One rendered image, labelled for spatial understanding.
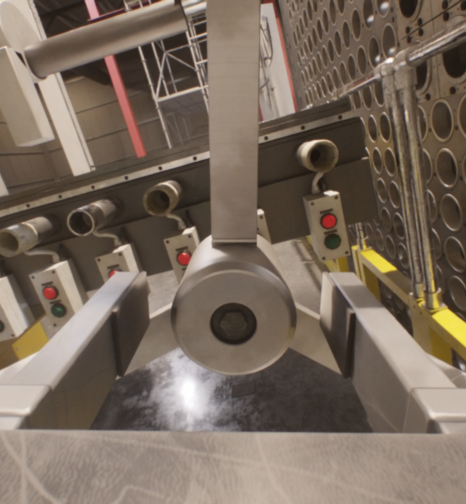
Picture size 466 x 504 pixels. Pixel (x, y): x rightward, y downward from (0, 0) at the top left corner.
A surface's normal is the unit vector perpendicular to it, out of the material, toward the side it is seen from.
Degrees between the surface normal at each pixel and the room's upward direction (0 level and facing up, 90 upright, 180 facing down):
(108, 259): 90
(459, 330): 0
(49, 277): 90
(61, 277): 90
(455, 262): 37
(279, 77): 90
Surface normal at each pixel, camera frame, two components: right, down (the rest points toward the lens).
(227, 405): -0.26, -0.93
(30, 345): 0.96, -0.25
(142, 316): 1.00, 0.00
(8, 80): -0.02, 0.29
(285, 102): 0.42, 0.14
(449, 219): -0.18, -0.33
